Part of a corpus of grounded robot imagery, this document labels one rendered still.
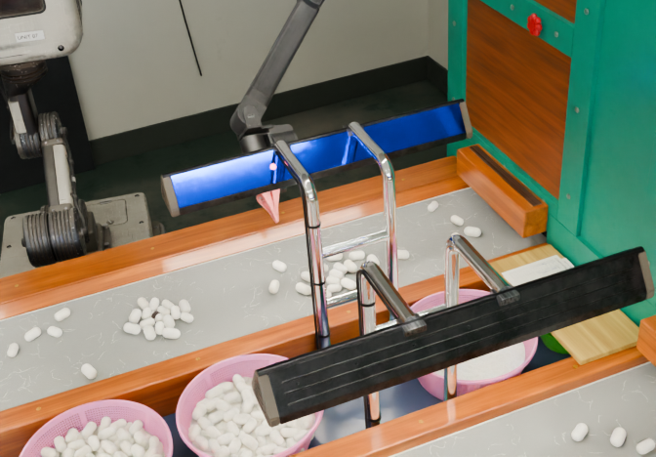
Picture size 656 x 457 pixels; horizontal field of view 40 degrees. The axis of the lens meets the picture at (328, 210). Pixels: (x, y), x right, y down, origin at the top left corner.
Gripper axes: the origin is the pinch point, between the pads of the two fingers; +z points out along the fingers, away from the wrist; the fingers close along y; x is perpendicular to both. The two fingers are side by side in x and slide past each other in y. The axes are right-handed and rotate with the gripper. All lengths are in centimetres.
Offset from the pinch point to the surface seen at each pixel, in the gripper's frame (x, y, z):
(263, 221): 11.5, -0.7, -3.5
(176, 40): 152, 15, -129
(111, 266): 10.5, -36.5, -1.6
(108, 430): -17, -45, 36
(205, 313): -1.6, -20.8, 16.8
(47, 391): -7, -54, 24
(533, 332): -66, 17, 45
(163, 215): 154, -9, -57
